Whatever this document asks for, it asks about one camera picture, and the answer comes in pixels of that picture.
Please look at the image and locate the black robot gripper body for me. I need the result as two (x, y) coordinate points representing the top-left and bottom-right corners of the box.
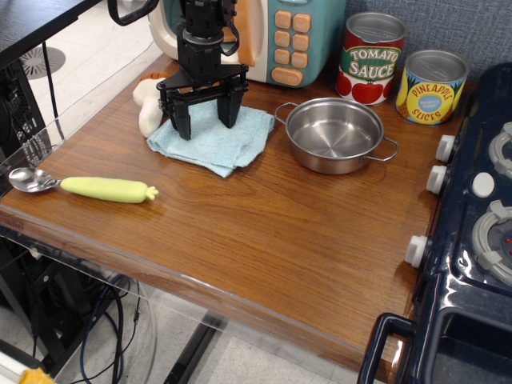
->
(157, 34), (249, 110)

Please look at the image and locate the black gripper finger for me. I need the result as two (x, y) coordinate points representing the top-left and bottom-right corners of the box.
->
(169, 100), (191, 140)
(217, 90), (242, 128)

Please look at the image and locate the light blue towel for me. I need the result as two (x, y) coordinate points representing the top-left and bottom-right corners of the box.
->
(147, 101), (274, 178)

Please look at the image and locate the spoon with green handle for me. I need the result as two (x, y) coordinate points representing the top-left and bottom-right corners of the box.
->
(8, 167), (159, 203)

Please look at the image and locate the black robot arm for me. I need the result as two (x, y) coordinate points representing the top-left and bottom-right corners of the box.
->
(157, 1), (249, 140)

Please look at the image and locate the plush white mushroom toy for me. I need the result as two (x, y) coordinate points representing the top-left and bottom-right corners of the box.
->
(133, 73), (169, 138)

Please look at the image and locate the toy microwave teal and cream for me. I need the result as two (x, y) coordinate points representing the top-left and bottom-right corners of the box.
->
(149, 1), (346, 88)

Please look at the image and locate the small steel pot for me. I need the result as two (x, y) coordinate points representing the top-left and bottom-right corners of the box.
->
(274, 97), (399, 175)

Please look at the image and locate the tomato sauce can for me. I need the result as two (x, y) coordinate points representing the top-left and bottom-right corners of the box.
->
(336, 12), (408, 106)

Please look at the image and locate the pineapple slices can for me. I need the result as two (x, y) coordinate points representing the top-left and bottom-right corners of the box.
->
(395, 50), (470, 126)

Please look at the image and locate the white stove knob middle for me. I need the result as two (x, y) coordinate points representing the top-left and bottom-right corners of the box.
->
(426, 166), (447, 194)

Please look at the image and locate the white stove knob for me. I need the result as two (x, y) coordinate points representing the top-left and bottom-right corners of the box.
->
(435, 134), (456, 163)
(405, 235), (428, 268)
(426, 166), (447, 194)

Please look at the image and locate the white stove knob upper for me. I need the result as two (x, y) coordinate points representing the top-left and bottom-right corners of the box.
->
(435, 134), (456, 163)

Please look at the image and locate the white stove knob lower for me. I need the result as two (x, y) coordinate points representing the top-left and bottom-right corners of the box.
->
(405, 235), (428, 268)

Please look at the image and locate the dark blue toy stove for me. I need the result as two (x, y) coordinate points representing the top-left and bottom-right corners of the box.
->
(358, 63), (511, 383)

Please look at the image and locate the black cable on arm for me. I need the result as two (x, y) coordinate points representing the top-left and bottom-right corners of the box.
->
(106, 0), (159, 27)

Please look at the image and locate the black desk frame left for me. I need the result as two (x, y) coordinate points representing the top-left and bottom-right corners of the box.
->
(1, 0), (98, 160)

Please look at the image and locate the blue cable under table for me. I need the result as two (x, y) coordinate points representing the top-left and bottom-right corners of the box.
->
(78, 279), (141, 384)

